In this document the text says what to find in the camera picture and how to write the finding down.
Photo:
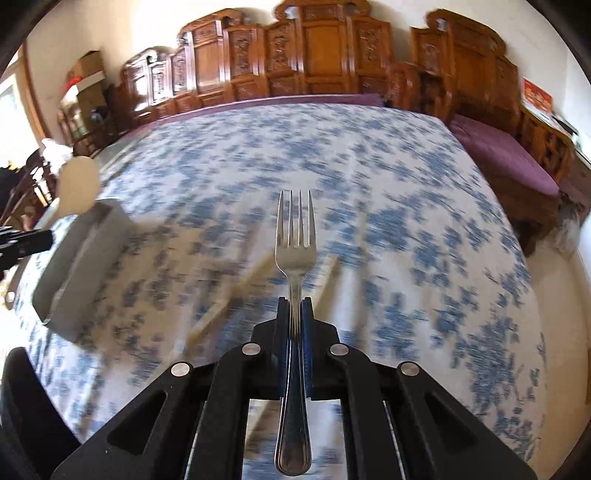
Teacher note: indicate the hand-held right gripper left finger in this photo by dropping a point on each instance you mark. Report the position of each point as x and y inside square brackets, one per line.
[282, 341]

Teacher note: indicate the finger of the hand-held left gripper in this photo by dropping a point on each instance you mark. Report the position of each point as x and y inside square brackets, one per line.
[27, 242]

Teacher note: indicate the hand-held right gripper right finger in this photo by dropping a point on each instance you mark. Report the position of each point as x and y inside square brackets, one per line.
[308, 350]

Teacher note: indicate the rectangular metal tray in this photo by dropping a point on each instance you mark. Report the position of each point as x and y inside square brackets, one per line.
[92, 277]

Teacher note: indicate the large white spoon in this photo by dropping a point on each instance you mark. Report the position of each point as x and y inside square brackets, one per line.
[78, 184]

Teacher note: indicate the metal fork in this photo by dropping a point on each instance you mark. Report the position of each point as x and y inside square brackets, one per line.
[295, 249]

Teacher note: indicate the wooden dining chair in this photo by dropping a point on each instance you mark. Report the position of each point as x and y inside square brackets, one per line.
[32, 184]

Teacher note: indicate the white plastic bag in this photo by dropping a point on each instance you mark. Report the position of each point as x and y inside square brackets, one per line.
[55, 150]

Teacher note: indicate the dark wooden cabinet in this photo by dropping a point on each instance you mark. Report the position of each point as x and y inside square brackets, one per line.
[87, 115]

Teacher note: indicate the person's dark clothing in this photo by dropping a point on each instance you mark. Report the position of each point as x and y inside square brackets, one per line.
[27, 415]

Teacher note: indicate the blue floral tablecloth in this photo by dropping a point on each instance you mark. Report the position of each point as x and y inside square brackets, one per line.
[369, 184]

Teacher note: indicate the cardboard box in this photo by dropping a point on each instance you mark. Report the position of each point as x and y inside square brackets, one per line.
[87, 67]

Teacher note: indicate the purple armchair cushion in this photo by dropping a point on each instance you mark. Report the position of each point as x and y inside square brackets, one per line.
[498, 152]

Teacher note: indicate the clear plastic bag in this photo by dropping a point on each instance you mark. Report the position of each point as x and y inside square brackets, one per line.
[568, 228]

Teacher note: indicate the carved wooden sofa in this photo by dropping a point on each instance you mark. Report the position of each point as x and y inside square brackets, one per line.
[323, 46]

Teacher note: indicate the wooden side table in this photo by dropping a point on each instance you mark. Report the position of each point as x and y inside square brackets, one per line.
[577, 175]

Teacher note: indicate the carved wooden armchair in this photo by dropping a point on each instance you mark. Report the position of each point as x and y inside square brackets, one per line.
[461, 50]

